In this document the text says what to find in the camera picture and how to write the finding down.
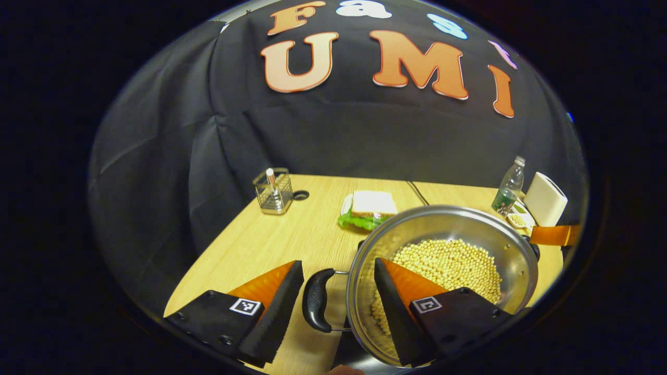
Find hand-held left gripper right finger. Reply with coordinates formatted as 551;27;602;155
374;257;529;368

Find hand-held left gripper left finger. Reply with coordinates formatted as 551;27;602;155
164;259;304;368

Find stainless steel pot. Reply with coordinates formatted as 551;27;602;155
302;205;541;368

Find black induction cooktop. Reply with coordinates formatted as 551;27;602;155
329;329;365;371

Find white toaster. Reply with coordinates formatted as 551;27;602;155
524;172;569;227

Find white divided bean dish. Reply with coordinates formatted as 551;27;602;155
507;201;536;230

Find clear plastic water bottle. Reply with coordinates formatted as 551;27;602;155
491;155;526;217

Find soybeans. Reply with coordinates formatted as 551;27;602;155
371;239;503;336

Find metal mesh holder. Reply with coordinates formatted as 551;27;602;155
253;167;294;215

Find sandwich with lettuce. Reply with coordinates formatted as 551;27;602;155
338;190;398;231

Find black backdrop cloth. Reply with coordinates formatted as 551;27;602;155
89;0;589;313

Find black power cable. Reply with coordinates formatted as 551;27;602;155
405;180;430;206

